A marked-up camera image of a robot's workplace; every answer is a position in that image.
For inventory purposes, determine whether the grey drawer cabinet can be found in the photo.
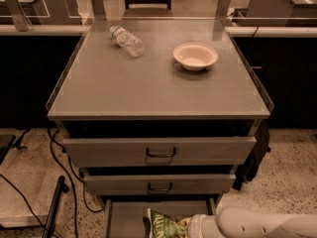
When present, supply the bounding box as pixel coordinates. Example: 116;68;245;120
48;19;273;200

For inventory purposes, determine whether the grey metal post middle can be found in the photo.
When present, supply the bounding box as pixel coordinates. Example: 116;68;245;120
90;0;106;20

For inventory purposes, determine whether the clear plastic water bottle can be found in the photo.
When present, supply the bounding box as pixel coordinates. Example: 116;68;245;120
110;26;145;58

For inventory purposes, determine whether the grey middle drawer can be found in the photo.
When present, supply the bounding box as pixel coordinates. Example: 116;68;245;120
85;174;236;195

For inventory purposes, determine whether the black floor cable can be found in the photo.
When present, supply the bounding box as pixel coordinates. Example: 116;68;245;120
0;126;104;238

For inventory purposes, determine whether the grey drawer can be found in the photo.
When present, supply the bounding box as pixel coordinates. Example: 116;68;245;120
85;174;236;195
63;137;256;168
102;197;216;238

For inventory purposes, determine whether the grey metal post left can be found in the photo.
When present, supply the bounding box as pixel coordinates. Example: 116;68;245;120
4;0;31;32

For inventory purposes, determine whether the grey metal post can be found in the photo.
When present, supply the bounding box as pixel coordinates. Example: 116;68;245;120
215;0;231;18
4;0;31;32
90;0;106;20

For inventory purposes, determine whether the grey top drawer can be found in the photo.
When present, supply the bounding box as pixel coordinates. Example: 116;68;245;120
63;137;256;168

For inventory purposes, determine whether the black bar on floor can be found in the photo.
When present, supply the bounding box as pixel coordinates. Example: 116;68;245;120
42;176;68;238

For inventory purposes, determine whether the green jalapeno chip bag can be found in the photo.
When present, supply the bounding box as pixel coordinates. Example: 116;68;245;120
144;208;181;238

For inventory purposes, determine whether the white paper bowl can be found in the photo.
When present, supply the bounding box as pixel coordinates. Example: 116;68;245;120
173;43;218;71

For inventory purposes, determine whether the grey metal post right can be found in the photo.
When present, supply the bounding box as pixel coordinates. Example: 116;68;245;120
215;0;231;18

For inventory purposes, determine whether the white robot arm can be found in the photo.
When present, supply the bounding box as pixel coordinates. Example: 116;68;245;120
172;206;317;238

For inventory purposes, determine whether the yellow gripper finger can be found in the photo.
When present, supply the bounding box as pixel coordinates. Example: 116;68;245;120
175;217;191;238

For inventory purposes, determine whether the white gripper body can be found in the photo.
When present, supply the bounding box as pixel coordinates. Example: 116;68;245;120
187;214;206;238

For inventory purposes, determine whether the grey bottom drawer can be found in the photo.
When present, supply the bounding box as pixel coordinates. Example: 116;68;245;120
102;197;216;238

